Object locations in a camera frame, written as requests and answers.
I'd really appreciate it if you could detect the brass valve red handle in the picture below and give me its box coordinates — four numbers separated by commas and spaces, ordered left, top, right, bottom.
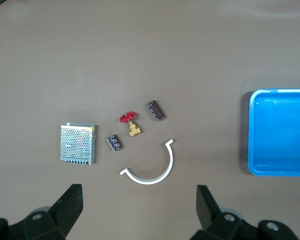
119, 111, 143, 138

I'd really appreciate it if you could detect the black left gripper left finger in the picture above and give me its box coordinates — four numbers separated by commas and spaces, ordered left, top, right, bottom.
0, 184, 84, 240

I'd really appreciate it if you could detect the metal mesh power supply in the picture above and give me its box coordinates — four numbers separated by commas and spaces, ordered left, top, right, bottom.
59, 121, 97, 167

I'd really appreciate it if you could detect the large dark brown capacitor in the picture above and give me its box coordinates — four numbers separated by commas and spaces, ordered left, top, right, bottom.
146, 100, 166, 122

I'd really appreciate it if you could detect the brown table cover mat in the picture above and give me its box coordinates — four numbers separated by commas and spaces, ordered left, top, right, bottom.
0, 0, 300, 240

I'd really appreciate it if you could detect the blue plastic tray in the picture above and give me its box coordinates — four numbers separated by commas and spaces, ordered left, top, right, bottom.
247, 88, 300, 177

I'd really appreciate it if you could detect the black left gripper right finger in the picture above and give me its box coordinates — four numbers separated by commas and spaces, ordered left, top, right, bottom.
192, 184, 300, 240

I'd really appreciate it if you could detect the white curved pipe clamp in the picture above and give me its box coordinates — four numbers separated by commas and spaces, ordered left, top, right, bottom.
119, 138, 175, 186

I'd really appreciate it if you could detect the small dark brown capacitor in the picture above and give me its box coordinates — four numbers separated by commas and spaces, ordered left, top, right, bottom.
106, 134, 123, 153

